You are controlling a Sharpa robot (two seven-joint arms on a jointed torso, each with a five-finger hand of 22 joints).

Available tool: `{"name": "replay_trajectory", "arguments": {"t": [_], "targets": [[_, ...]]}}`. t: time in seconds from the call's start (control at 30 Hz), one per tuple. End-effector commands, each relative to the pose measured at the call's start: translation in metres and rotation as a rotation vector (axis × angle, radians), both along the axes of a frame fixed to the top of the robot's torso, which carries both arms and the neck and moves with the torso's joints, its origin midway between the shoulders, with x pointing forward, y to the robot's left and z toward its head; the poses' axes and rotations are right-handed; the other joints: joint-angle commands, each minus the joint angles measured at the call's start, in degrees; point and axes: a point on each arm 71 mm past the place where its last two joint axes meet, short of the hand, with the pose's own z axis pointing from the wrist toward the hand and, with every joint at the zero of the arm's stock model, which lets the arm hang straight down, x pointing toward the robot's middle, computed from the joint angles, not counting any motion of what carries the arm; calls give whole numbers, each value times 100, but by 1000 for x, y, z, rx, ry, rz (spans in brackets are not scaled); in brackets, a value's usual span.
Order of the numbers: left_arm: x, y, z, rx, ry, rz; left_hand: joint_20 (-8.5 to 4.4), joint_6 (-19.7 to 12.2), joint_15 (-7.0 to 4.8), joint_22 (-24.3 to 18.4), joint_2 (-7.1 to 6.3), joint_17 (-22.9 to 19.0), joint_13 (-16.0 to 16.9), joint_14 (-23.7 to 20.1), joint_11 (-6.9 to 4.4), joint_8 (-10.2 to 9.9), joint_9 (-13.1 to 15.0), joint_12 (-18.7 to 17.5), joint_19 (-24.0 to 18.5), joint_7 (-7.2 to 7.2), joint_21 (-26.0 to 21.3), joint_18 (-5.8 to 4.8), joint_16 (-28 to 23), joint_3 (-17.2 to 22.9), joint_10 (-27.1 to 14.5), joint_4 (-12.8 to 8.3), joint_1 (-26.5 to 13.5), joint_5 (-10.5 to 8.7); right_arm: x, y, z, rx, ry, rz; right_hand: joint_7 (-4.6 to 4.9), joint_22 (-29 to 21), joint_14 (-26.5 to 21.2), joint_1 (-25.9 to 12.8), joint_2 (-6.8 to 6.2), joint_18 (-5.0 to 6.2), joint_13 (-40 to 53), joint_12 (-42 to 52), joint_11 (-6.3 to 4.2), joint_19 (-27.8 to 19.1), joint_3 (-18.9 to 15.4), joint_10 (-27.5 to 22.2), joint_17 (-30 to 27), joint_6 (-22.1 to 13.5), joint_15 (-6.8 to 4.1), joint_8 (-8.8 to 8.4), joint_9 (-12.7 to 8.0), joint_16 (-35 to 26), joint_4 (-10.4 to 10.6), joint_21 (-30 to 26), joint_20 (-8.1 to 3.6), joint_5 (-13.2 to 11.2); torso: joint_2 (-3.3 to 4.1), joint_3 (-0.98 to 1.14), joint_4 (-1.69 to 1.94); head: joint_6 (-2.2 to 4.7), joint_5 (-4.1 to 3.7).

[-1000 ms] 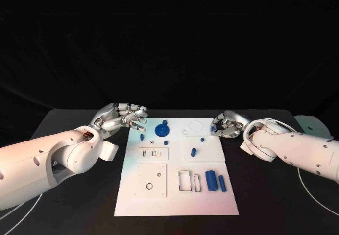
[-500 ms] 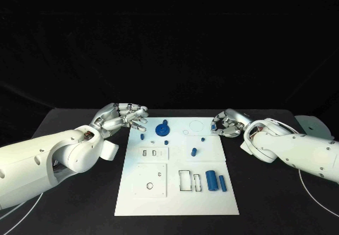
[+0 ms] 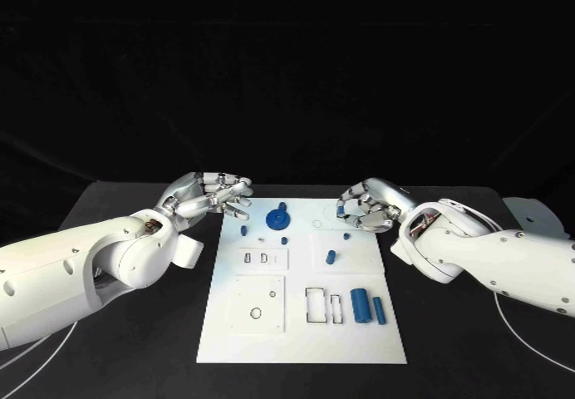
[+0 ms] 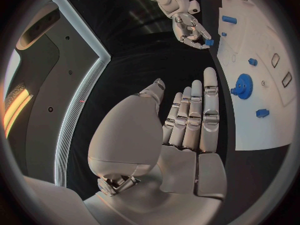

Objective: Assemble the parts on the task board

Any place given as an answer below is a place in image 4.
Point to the glowing light bar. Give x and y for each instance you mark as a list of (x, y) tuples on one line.
[(16, 108)]

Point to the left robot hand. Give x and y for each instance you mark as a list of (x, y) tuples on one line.
[(131, 135)]

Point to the blue cylinder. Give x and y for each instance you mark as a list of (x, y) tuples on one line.
[(229, 19)]

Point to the small blue block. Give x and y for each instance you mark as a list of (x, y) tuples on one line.
[(209, 42)]

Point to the blue gear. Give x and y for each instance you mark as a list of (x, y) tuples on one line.
[(243, 87)]

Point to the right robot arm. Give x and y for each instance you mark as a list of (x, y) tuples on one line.
[(174, 1)]

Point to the white task board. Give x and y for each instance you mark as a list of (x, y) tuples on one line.
[(257, 131)]

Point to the blue plug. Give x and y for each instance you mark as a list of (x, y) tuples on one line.
[(262, 113)]

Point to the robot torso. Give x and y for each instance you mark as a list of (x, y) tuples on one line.
[(51, 101)]

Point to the tiny blue peg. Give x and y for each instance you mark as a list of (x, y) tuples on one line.
[(224, 34)]

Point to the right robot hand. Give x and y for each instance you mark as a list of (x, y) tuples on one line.
[(185, 27)]

